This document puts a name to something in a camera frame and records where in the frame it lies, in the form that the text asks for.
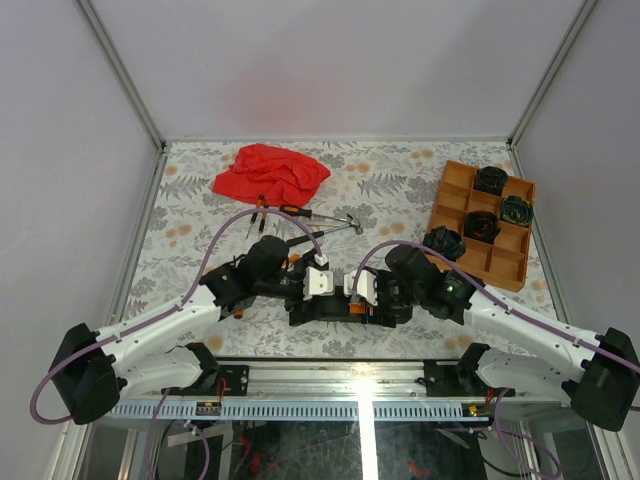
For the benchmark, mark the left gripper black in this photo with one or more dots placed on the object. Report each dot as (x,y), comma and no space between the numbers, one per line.
(300,270)

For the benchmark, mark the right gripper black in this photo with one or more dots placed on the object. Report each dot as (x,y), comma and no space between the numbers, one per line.
(382,277)

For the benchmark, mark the black plastic tool case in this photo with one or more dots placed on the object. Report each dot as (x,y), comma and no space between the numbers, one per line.
(340,310)

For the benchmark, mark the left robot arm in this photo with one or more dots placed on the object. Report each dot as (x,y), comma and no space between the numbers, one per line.
(94,370)

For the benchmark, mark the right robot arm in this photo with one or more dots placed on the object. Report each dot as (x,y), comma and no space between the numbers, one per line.
(597,375)

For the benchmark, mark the dark floral rolled cloth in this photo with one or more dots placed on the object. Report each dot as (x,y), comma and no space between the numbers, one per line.
(446,242)

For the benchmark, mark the small orange black screwdriver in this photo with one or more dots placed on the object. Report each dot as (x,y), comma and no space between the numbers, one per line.
(254,215)

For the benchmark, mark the steel claw hammer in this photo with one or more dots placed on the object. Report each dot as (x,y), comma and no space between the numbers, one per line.
(350,222)

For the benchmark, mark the black orange rolled cloth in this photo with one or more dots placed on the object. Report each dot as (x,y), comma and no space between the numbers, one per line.
(483,226)

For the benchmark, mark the red crumpled cloth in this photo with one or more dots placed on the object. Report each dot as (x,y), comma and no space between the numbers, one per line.
(280,175)

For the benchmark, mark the blue green rolled cloth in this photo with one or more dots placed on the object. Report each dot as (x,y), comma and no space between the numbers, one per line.
(517,211)

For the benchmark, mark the dark rolled cloth top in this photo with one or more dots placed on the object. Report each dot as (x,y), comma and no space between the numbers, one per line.
(491,180)

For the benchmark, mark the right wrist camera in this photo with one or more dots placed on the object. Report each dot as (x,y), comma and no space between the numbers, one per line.
(364,288)

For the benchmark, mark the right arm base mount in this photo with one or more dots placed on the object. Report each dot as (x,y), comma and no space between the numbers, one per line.
(453,379)

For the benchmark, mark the aluminium front rail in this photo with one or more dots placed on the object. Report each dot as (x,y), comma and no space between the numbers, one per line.
(345,382)

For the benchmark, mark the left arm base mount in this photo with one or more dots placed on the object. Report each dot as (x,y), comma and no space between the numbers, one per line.
(229,381)

